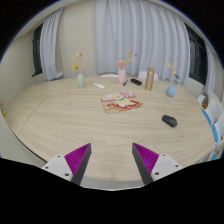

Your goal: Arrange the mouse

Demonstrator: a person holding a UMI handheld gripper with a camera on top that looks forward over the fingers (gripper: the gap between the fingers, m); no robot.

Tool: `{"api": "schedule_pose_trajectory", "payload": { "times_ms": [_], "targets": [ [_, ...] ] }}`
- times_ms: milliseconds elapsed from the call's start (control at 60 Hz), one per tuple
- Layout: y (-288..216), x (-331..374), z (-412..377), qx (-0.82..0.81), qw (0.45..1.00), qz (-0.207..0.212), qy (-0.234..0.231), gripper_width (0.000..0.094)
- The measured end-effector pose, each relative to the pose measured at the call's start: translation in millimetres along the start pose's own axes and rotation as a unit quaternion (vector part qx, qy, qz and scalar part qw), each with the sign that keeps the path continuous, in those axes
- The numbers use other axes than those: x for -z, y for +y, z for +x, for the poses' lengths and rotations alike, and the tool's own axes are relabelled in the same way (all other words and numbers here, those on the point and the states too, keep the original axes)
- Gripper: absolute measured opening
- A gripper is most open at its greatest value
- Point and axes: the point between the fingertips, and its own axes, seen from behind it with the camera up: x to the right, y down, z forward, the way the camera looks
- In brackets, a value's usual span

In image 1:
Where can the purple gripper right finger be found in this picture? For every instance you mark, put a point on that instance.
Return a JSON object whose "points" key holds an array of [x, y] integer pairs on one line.
{"points": [[153, 166]]}

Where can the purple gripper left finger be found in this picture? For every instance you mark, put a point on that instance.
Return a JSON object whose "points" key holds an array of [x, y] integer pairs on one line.
{"points": [[72, 166]]}

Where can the black computer mouse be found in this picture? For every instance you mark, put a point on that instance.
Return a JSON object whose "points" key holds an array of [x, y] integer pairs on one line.
{"points": [[169, 120]]}

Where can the colourful printed mouse pad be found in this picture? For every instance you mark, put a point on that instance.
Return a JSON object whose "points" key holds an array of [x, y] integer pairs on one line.
{"points": [[120, 101]]}

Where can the white blue chair near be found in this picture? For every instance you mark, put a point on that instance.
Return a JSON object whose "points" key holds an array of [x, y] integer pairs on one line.
{"points": [[218, 129]]}

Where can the white blue chair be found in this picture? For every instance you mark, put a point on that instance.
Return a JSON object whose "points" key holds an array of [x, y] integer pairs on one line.
{"points": [[218, 129], [213, 111]]}

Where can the blue ceramic vase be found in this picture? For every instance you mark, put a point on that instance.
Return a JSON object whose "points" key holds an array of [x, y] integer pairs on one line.
{"points": [[171, 90]]}

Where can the white remote control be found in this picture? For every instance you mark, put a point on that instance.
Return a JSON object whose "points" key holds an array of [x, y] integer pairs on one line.
{"points": [[99, 85]]}

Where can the black rectangular case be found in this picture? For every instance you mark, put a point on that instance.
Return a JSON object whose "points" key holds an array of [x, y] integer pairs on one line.
{"points": [[135, 81]]}

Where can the green ceramic vase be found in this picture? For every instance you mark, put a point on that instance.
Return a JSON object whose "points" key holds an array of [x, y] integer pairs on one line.
{"points": [[81, 80]]}

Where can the white chair behind table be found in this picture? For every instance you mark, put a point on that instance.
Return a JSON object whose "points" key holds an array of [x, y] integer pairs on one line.
{"points": [[143, 75]]}

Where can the copper thermos bottle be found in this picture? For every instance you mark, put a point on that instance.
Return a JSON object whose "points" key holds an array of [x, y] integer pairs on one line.
{"points": [[149, 78]]}

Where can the white right curtain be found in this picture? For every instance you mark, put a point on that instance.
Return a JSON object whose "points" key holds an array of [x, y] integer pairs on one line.
{"points": [[210, 80]]}

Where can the white curtain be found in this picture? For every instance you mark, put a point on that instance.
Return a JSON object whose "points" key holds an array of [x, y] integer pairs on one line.
{"points": [[48, 39], [210, 80], [155, 33]]}

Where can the pink ceramic vase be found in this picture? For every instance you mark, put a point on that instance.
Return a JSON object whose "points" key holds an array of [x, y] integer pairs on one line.
{"points": [[121, 76]]}

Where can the yellow dried flowers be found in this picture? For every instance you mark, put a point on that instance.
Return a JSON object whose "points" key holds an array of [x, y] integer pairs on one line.
{"points": [[78, 62]]}

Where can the pale dried flowers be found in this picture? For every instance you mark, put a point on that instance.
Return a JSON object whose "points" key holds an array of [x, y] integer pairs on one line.
{"points": [[173, 68]]}

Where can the orange dried flowers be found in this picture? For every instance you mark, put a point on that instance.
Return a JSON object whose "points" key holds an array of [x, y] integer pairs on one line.
{"points": [[129, 58]]}

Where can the white centre curtain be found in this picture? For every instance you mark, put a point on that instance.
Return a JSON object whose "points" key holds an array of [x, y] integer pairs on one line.
{"points": [[155, 33]]}

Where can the white left curtain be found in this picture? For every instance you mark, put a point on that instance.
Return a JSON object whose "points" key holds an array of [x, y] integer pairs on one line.
{"points": [[48, 39]]}

